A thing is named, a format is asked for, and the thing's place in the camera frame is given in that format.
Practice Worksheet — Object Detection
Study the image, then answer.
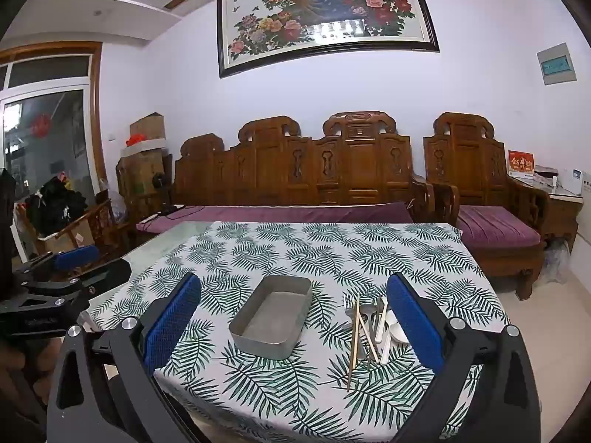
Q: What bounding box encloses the white box with blue label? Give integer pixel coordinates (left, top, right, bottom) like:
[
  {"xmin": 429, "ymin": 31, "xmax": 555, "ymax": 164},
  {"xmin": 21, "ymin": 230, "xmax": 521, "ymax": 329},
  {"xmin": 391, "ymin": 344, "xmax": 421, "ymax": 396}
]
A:
[{"xmin": 564, "ymin": 168, "xmax": 585, "ymax": 195}]

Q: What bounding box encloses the metal fork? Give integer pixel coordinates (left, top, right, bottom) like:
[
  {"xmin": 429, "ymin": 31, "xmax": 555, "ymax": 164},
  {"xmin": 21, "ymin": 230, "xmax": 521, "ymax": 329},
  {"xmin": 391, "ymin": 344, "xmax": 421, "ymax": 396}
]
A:
[{"xmin": 342, "ymin": 294, "xmax": 370, "ymax": 365}]

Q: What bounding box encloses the grey wall electrical panel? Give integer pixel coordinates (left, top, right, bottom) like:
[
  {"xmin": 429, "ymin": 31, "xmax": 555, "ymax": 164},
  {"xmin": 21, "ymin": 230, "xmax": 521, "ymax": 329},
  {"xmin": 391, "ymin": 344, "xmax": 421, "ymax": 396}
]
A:
[{"xmin": 536, "ymin": 42, "xmax": 578, "ymax": 86}]

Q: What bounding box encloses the wooden framed glass door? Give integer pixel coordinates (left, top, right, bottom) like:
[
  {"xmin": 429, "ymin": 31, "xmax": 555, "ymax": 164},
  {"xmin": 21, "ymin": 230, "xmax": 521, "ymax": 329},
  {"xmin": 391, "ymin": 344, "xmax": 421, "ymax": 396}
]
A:
[{"xmin": 0, "ymin": 41, "xmax": 109, "ymax": 259}]

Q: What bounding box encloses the square purple armchair cushion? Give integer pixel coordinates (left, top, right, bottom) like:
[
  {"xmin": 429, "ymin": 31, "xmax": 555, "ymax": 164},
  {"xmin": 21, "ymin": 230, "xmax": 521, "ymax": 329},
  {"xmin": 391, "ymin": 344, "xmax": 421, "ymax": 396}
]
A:
[{"xmin": 457, "ymin": 205, "xmax": 542, "ymax": 247}]

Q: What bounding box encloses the green leaf print tablecloth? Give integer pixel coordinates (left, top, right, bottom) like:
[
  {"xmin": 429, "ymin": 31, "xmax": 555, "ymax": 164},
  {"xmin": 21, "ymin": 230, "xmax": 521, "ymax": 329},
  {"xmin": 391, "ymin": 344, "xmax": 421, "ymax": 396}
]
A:
[{"xmin": 88, "ymin": 221, "xmax": 511, "ymax": 441}]

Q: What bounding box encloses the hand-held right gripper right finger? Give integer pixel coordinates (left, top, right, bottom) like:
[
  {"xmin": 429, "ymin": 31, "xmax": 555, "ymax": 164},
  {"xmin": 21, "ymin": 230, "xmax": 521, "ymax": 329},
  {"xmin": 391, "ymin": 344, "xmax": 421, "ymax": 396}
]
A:
[{"xmin": 385, "ymin": 273, "xmax": 542, "ymax": 443}]

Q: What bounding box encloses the red hanging decoration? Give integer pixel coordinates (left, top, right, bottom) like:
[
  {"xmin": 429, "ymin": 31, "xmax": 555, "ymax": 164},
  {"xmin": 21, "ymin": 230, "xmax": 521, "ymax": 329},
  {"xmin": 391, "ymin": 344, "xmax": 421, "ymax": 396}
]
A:
[{"xmin": 30, "ymin": 113, "xmax": 52, "ymax": 139}]

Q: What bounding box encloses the black cable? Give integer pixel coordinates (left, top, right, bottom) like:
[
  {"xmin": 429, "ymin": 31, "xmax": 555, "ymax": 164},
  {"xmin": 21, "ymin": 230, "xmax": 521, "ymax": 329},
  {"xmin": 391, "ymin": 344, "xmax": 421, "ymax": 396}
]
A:
[{"xmin": 141, "ymin": 203, "xmax": 186, "ymax": 220}]

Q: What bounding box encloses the red gift box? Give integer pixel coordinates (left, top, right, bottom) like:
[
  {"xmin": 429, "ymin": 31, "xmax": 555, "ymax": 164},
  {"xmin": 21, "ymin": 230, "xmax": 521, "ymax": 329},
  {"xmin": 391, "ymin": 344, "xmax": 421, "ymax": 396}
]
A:
[{"xmin": 508, "ymin": 150, "xmax": 536, "ymax": 177}]

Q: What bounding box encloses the wooden chopstick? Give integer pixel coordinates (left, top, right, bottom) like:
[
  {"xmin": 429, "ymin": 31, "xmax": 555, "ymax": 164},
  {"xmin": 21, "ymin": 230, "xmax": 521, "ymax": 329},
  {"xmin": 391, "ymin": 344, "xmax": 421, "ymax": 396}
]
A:
[
  {"xmin": 346, "ymin": 295, "xmax": 360, "ymax": 392},
  {"xmin": 358, "ymin": 317, "xmax": 379, "ymax": 364}
]

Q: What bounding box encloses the clear plastic bag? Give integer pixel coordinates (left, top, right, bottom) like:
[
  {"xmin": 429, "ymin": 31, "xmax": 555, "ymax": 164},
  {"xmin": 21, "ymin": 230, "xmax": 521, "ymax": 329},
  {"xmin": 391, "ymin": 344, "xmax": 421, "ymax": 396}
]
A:
[{"xmin": 542, "ymin": 237, "xmax": 579, "ymax": 285}]

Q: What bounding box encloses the wooden chair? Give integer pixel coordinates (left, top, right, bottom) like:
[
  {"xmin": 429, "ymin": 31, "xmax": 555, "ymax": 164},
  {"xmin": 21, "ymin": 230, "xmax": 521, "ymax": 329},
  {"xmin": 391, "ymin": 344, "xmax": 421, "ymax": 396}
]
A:
[{"xmin": 16, "ymin": 198, "xmax": 126, "ymax": 264}]

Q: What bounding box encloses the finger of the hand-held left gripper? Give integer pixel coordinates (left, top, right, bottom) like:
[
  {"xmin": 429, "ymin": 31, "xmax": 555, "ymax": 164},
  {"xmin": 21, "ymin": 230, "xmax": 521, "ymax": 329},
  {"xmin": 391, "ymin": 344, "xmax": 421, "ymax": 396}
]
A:
[
  {"xmin": 69, "ymin": 258, "xmax": 133, "ymax": 296},
  {"xmin": 14, "ymin": 244, "xmax": 101, "ymax": 282}
]

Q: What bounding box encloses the small cardboard box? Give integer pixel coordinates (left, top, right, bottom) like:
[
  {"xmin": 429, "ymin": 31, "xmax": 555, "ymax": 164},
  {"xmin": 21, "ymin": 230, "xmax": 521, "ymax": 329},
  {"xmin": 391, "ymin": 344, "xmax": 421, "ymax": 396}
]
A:
[{"xmin": 129, "ymin": 113, "xmax": 166, "ymax": 141}]

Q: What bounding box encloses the pile of dark clothes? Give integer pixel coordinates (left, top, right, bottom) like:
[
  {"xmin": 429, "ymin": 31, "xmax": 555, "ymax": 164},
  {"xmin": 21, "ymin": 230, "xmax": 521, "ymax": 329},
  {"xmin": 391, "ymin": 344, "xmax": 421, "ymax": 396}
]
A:
[{"xmin": 25, "ymin": 175, "xmax": 88, "ymax": 237}]

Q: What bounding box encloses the rectangular metal tin container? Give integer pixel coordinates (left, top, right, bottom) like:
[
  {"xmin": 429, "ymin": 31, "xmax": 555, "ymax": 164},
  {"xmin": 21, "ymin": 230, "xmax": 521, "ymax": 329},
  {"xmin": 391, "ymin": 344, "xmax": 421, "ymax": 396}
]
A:
[{"xmin": 228, "ymin": 274, "xmax": 314, "ymax": 361}]

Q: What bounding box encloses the large cardboard box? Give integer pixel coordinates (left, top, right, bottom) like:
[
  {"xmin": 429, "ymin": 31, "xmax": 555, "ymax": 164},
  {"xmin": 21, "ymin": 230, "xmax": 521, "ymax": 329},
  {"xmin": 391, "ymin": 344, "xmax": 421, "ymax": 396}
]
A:
[{"xmin": 115, "ymin": 148, "xmax": 168, "ymax": 208}]

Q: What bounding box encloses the white plastic fork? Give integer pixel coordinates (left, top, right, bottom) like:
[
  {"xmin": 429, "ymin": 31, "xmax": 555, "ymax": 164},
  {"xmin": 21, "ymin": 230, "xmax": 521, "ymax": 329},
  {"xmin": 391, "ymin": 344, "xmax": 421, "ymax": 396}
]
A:
[{"xmin": 376, "ymin": 296, "xmax": 392, "ymax": 366}]

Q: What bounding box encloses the framed peacock flower painting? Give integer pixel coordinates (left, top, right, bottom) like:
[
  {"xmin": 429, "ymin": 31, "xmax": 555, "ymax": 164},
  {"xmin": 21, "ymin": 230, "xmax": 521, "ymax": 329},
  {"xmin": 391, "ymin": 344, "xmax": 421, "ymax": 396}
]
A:
[{"xmin": 217, "ymin": 0, "xmax": 440, "ymax": 79}]

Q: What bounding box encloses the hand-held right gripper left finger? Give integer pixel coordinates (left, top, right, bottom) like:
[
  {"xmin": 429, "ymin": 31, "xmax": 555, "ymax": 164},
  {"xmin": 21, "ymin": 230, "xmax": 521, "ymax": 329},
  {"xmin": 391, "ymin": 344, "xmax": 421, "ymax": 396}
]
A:
[{"xmin": 46, "ymin": 271, "xmax": 204, "ymax": 443}]

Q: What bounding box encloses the carved wooden armchair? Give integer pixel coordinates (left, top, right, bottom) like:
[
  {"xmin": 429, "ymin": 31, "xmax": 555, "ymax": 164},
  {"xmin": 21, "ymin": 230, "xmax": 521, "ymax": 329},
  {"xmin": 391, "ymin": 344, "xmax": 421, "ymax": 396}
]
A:
[{"xmin": 422, "ymin": 111, "xmax": 550, "ymax": 301}]

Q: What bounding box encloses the white printer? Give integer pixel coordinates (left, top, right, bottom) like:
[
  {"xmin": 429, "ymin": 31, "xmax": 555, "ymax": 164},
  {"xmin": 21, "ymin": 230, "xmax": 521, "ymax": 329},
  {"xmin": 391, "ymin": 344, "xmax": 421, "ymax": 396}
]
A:
[{"xmin": 533, "ymin": 166, "xmax": 560, "ymax": 188}]

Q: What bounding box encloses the wooden side table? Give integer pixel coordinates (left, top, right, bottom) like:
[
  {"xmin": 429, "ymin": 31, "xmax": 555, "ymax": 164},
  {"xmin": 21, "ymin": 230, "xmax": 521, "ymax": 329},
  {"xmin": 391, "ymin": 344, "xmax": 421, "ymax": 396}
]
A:
[{"xmin": 522, "ymin": 175, "xmax": 585, "ymax": 254}]

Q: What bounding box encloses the carved wooden sofa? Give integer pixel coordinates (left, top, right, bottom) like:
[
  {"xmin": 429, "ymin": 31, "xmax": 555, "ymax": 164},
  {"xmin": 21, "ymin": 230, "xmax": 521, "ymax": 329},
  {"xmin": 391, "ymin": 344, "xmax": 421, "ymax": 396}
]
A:
[{"xmin": 136, "ymin": 111, "xmax": 437, "ymax": 241}]

